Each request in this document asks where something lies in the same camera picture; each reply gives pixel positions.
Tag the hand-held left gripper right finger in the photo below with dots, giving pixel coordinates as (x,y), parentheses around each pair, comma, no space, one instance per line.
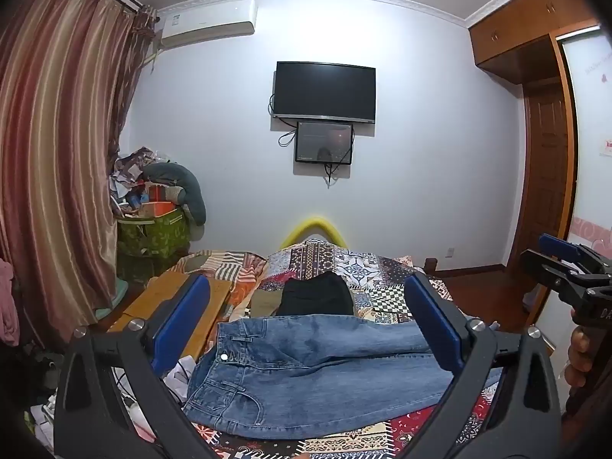
(432,325)

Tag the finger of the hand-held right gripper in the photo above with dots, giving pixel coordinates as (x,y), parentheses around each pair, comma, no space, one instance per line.
(559,246)
(545,270)

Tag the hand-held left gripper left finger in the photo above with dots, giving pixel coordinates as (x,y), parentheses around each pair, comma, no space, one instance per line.
(184,318)

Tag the blue denim jeans pants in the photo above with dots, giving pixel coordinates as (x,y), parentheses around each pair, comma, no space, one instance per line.
(311,368)

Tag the folded khaki pants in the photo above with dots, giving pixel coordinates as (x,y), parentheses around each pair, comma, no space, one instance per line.
(265,303)

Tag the folded black pants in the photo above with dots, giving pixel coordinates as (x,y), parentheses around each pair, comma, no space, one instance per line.
(315,296)

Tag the person's right hand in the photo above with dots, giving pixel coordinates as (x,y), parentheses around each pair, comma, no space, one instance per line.
(579,356)

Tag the white crumpled cloth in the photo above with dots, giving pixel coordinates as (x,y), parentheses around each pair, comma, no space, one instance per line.
(179,377)

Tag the patchwork printed blanket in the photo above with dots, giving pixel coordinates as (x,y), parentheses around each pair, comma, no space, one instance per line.
(373,272)

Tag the white sliding wardrobe door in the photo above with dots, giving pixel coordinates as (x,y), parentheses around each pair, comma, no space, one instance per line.
(590,143)

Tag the grey long pillow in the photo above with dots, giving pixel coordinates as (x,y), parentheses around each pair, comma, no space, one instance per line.
(191,191)

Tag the pile of boxes and papers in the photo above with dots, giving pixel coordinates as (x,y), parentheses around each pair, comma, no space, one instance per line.
(136,186)

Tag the pink hanging cloth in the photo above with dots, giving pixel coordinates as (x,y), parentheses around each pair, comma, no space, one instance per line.
(7,306)

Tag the wooden overhead cabinet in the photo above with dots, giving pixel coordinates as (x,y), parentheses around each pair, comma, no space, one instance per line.
(526,24)

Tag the striped red curtain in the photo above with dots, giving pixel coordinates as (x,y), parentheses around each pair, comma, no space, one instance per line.
(57,129)

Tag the white air conditioner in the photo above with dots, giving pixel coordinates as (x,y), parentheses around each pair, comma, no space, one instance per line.
(210,21)

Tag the wooden bed post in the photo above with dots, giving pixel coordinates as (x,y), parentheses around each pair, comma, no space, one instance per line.
(431,264)

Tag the small black wall monitor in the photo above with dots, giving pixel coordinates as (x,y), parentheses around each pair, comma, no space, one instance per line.
(324,142)

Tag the large black wall television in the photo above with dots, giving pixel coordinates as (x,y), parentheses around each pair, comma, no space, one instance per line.
(325,91)

